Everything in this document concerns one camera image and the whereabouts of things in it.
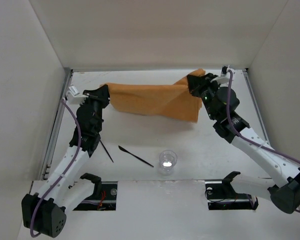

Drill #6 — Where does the orange cloth placemat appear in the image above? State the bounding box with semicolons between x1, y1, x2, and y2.
106;76;202;123

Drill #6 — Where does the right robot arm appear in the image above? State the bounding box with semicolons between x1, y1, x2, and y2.
186;71;300;214

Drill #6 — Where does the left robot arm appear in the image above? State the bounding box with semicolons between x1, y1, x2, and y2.
21;84;110;238

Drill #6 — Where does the black knife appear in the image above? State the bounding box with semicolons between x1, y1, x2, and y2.
118;145;154;168

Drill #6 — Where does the clear plastic cup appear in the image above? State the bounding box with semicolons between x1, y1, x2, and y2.
158;150;178;176

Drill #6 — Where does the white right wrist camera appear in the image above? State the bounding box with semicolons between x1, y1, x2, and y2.
211;65;236;85

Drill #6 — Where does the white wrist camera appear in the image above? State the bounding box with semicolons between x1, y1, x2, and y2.
65;85;88;105
211;65;236;85

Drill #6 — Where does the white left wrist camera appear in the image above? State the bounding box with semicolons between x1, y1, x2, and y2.
65;85;88;105

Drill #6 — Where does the left aluminium table rail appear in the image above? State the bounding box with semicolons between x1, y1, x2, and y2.
38;67;73;180

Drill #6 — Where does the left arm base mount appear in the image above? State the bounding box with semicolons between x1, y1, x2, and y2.
74;181;118;211

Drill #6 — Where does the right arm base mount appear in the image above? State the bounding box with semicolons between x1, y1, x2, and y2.
204;180;259;211

